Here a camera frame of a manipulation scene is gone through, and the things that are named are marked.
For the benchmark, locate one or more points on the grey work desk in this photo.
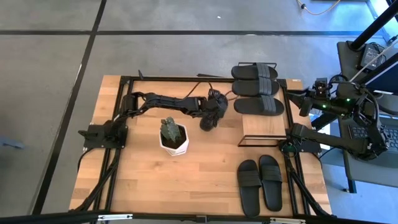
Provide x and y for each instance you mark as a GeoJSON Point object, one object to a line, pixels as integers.
{"type": "Point", "coordinates": [367, 174]}
{"type": "Point", "coordinates": [348, 62]}

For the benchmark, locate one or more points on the black rig crossbar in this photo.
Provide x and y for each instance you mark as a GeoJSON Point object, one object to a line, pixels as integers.
{"type": "Point", "coordinates": [46, 217]}

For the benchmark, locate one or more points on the black keyboard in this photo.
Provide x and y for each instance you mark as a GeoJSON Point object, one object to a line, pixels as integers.
{"type": "Point", "coordinates": [393, 140]}

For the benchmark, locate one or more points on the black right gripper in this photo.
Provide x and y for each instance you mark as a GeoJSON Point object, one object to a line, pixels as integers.
{"type": "Point", "coordinates": [328, 105]}

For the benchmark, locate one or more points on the black aluminium table frame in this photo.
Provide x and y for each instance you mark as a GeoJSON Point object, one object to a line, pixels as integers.
{"type": "Point", "coordinates": [291, 189]}

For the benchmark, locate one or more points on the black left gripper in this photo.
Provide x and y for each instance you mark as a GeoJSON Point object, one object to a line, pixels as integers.
{"type": "Point", "coordinates": [216, 105]}

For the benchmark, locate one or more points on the black rubber slide sandal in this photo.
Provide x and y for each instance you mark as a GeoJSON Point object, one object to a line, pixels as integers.
{"type": "Point", "coordinates": [206, 125]}
{"type": "Point", "coordinates": [245, 72]}
{"type": "Point", "coordinates": [248, 186]}
{"type": "Point", "coordinates": [248, 105]}
{"type": "Point", "coordinates": [270, 182]}
{"type": "Point", "coordinates": [245, 87]}

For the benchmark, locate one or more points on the black laptop screen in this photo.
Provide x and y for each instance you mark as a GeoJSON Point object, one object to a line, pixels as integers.
{"type": "Point", "coordinates": [385, 77]}

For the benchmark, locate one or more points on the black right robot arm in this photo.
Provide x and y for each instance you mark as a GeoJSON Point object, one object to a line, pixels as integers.
{"type": "Point", "coordinates": [335, 141]}

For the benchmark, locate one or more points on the green cactus plant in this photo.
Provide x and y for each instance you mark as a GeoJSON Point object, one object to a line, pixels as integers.
{"type": "Point", "coordinates": [170, 130]}

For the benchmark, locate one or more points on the white angular plant pot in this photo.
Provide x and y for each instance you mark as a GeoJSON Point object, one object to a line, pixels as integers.
{"type": "Point", "coordinates": [174, 151]}

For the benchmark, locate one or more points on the black power adapter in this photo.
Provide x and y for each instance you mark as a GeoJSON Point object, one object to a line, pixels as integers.
{"type": "Point", "coordinates": [370, 54]}

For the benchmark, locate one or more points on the wooden shelf with black frame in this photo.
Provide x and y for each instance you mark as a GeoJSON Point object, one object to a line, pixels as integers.
{"type": "Point", "coordinates": [264, 126]}

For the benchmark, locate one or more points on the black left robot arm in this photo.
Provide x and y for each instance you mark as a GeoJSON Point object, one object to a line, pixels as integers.
{"type": "Point", "coordinates": [168, 102]}

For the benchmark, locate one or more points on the small grey floor object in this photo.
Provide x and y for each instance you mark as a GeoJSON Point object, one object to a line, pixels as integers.
{"type": "Point", "coordinates": [11, 143]}

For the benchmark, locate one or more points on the black rig pole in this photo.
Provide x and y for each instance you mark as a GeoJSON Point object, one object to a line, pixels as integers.
{"type": "Point", "coordinates": [373, 26]}
{"type": "Point", "coordinates": [320, 119]}

